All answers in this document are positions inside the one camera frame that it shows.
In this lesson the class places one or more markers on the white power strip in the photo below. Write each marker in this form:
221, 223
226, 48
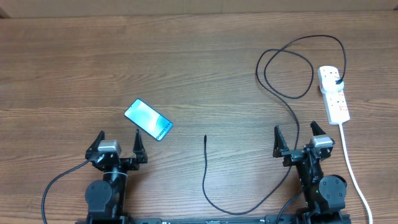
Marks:
335, 103

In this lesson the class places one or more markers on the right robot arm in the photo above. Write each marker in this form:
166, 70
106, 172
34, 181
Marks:
324, 195

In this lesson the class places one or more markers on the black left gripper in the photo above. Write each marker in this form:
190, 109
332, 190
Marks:
132, 164

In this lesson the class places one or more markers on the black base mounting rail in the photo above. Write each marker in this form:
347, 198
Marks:
268, 219

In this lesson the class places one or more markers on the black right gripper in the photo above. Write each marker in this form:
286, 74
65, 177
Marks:
293, 155

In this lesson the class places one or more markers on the blue Samsung Galaxy smartphone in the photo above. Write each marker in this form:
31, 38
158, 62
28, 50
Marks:
148, 119

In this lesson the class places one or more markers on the white charger plug adapter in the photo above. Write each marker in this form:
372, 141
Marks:
328, 84

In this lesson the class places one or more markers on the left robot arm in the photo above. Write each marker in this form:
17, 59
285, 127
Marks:
105, 197

